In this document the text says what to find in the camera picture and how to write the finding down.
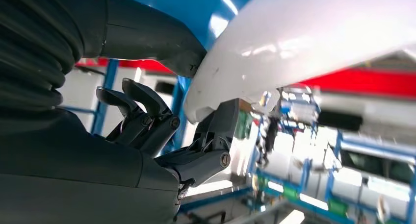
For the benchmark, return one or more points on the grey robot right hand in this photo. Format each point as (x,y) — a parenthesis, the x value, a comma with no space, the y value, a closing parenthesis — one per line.
(81,170)

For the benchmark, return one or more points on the blue steel shelf rack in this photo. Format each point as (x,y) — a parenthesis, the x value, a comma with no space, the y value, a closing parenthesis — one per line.
(373,144)
(195,8)

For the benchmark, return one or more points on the red barrier belt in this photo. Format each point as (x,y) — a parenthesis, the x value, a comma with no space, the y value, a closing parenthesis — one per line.
(357,83)

